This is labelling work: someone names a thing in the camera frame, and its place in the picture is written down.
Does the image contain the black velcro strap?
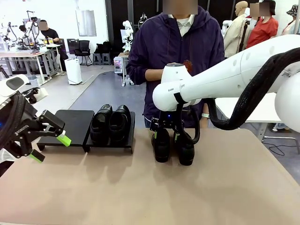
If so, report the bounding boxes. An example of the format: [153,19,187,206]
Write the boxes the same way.
[173,92,188,104]

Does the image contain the man in black shirt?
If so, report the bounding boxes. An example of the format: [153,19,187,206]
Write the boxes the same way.
[38,19,69,72]

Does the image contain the white side table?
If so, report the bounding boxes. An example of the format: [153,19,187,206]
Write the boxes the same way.
[214,92,298,143]

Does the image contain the black braided cable sleeve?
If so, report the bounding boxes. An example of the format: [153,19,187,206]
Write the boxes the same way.
[0,93,28,150]
[205,47,300,131]

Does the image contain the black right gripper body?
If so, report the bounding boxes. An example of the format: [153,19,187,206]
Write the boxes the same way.
[150,112,186,135]

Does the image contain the mannequin with bucket hat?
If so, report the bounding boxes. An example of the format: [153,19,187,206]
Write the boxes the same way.
[281,4,300,36]

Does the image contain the black office chair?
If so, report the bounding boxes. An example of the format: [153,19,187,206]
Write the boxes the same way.
[74,40,93,67]

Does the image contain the smooth black gripper cable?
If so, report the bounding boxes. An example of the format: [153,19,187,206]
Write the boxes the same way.
[174,99,202,144]

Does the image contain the translucent storage box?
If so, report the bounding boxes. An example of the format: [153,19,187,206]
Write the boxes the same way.
[28,74,40,87]

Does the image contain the black stand pole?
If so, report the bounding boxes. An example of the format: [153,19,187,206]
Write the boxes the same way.
[238,20,249,53]

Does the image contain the person in red t-shirt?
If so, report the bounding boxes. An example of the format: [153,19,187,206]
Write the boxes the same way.
[245,0,280,50]

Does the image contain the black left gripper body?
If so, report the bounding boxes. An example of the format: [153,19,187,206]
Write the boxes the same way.
[13,110,51,147]

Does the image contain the black buckled dress shoe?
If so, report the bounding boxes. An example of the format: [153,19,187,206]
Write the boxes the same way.
[151,128,171,164]
[177,131,195,166]

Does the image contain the white lab workbench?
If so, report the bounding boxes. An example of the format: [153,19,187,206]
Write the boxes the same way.
[0,43,63,86]

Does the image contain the white humanoid robot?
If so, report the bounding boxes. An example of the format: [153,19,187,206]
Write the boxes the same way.
[121,20,135,52]
[221,19,233,39]

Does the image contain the white air purifier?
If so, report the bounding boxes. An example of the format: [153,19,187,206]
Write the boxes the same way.
[64,58,83,85]

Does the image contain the person's right forearm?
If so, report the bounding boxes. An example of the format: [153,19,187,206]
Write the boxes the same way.
[126,63,164,83]

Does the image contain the black metal shoe stand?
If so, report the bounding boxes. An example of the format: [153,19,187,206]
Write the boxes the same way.
[82,110,136,154]
[36,109,95,152]

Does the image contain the grey wall cabinet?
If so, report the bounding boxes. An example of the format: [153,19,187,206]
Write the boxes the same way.
[75,9,98,37]

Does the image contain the black backpack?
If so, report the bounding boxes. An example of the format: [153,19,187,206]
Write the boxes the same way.
[94,40,113,54]

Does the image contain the dark-haired seated person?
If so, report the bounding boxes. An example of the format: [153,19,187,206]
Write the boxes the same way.
[18,24,28,39]

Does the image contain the mannequin in beige jacket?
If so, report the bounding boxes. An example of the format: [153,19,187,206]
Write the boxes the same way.
[223,0,251,59]

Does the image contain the black chunky loafer shoe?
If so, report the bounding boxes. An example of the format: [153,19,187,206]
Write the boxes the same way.
[109,105,132,144]
[90,104,113,145]

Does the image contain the black camera tripod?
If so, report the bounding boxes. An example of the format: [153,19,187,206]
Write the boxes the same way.
[0,65,10,80]

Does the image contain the person in purple jacket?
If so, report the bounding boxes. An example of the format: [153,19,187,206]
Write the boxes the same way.
[126,6,225,129]

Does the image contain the computer case with lights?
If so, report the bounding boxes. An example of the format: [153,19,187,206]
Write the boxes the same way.
[113,57,124,75]

